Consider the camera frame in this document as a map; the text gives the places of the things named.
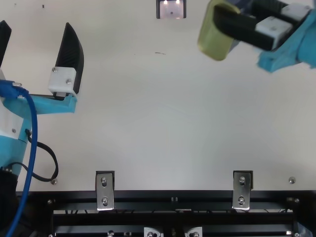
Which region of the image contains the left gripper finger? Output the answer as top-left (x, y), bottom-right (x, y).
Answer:
top-left (0, 20), bottom-right (12, 69)

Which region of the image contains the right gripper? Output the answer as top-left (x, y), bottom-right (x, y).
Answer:
top-left (213, 0), bottom-right (316, 74)

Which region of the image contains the blue cable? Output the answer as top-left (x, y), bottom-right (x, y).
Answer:
top-left (0, 80), bottom-right (39, 237)

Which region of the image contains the black cable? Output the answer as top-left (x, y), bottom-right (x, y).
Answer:
top-left (0, 128), bottom-right (59, 182)

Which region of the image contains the gold rectangular tin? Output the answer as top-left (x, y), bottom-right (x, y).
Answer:
top-left (197, 0), bottom-right (254, 62)

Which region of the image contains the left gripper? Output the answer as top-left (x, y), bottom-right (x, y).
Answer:
top-left (0, 22), bottom-right (85, 175)

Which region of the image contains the small square scanner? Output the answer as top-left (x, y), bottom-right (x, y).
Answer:
top-left (156, 0), bottom-right (187, 19)

